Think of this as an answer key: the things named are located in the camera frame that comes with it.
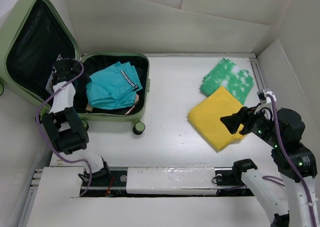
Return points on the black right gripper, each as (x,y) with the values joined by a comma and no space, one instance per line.
(244,115)

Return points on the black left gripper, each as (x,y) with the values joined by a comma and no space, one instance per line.
(74,71)

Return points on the yellow cloth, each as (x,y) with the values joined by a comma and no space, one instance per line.
(205,118)

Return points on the beige cream tube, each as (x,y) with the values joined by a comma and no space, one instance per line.
(88,109)

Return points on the green hard-shell suitcase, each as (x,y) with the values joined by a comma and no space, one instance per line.
(34,36)

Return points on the teal shorts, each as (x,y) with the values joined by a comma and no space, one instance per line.
(114,87)

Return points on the green white tie-dye cloth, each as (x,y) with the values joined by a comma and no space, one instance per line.
(237,81)

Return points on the rose gold lipstick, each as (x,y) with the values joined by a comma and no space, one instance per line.
(132,108)

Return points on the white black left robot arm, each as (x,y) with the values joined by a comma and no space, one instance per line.
(65,131)

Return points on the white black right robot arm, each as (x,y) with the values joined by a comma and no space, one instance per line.
(295,163)

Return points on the sticker sheet in lid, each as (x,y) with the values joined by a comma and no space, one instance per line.
(49,84)

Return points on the white foam block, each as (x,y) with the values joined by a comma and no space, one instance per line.
(186,181)

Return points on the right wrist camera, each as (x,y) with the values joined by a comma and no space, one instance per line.
(265,96)

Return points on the aluminium side rail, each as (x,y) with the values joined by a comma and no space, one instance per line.
(257,73)

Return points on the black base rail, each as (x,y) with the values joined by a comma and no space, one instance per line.
(116,188)

